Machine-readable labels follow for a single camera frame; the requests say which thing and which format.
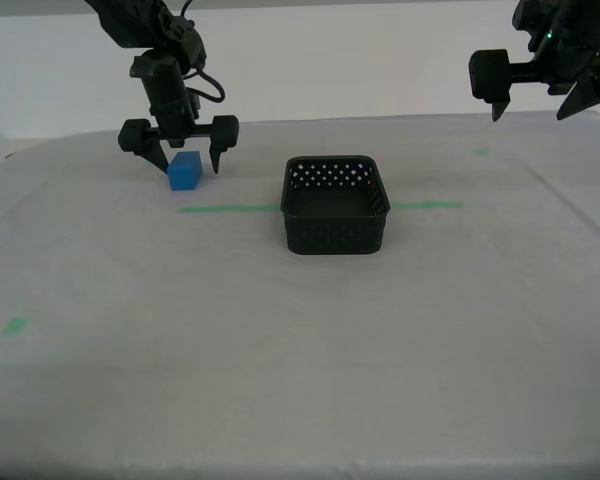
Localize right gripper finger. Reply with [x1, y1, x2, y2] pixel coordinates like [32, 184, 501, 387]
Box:
[555, 39, 600, 122]
[468, 48, 512, 123]

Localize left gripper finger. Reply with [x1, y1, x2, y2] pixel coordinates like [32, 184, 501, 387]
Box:
[117, 118, 169, 172]
[208, 115, 241, 176]

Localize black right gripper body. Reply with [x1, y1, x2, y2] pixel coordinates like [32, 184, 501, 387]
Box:
[508, 14, 600, 96]

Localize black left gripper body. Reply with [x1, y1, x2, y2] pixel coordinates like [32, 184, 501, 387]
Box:
[128, 53, 215, 150]

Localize blue rectangular block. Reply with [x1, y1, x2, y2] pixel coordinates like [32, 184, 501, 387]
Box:
[166, 151, 204, 192]

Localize black perforated plastic basket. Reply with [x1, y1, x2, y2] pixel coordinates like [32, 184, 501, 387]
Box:
[279, 154, 393, 256]

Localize long green tape strip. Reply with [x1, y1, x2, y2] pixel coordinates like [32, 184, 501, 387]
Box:
[177, 201, 464, 215]

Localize translucent plastic table cover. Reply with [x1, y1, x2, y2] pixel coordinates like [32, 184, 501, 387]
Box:
[0, 109, 600, 480]

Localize black camera cable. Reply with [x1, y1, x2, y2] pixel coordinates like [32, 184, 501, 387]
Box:
[179, 0, 227, 105]

